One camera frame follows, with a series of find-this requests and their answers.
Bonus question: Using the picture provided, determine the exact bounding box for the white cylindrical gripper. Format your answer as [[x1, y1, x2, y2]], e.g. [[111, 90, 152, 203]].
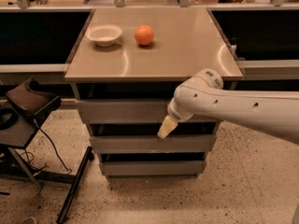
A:
[[157, 98, 194, 139]]

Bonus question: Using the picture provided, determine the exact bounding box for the grey top drawer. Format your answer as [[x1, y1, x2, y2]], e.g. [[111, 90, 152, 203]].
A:
[[75, 97, 233, 125]]

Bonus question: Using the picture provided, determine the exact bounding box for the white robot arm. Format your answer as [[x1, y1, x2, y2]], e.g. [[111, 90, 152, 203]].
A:
[[158, 69, 299, 146]]

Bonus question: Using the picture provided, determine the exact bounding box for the grey middle drawer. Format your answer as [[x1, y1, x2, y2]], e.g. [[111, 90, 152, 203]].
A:
[[90, 134, 216, 154]]

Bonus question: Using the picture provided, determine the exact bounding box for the grey drawer cabinet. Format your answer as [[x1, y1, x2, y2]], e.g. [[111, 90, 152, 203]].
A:
[[64, 7, 244, 180]]

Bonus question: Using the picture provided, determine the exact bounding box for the black floor bar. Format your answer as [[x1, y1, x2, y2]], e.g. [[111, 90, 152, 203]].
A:
[[56, 147, 94, 224]]

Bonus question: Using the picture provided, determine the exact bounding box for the orange fruit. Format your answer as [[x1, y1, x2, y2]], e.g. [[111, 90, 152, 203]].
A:
[[135, 25, 154, 46]]

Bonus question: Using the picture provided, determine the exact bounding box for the white bowl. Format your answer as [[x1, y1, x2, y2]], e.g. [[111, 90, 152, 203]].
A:
[[86, 25, 122, 48]]

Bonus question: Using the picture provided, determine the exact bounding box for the dark stand with tray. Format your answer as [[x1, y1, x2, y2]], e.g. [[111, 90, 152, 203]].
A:
[[0, 78, 74, 188]]

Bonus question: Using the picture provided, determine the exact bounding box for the black cable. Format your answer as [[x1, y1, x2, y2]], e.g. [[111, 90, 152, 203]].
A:
[[21, 119, 73, 176]]

